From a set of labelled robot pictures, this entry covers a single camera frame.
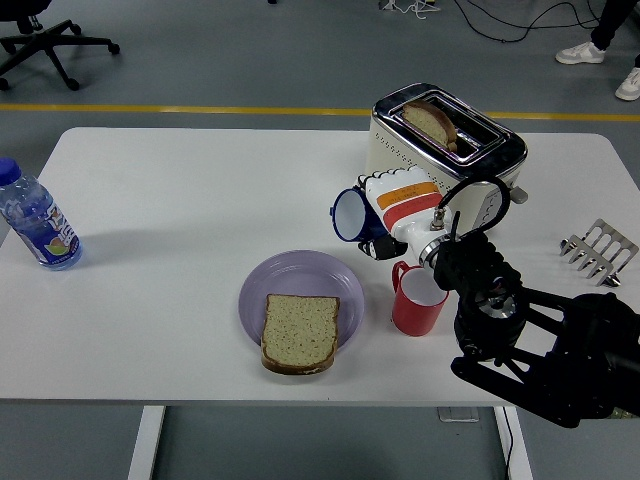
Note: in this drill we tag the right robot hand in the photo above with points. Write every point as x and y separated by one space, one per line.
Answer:
405 200

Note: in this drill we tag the blue enamel cup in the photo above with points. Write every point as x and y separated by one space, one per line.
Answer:
350 215

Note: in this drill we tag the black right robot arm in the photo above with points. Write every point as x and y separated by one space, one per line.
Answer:
500 310

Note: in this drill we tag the rounded bread slice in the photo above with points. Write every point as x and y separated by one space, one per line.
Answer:
427 122

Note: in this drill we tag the red enamel cup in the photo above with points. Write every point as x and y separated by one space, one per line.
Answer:
415 320

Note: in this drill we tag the square bread slice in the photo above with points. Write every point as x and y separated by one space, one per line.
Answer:
300 332

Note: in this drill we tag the cream and chrome toaster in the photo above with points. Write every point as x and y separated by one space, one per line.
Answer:
400 145

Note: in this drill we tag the purple plate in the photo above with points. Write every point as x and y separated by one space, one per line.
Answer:
300 275

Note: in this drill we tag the metal toast rack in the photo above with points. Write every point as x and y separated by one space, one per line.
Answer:
595 230

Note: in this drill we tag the person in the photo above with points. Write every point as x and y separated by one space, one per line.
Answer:
612 20

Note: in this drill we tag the white table leg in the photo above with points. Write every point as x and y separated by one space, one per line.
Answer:
522 450
146 445

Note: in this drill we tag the blue-capped drink bottle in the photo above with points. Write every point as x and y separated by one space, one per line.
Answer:
40 225

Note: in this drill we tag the black office chair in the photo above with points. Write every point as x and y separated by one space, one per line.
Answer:
47 37

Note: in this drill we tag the grey under-table bracket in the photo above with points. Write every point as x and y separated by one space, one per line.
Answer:
459 415

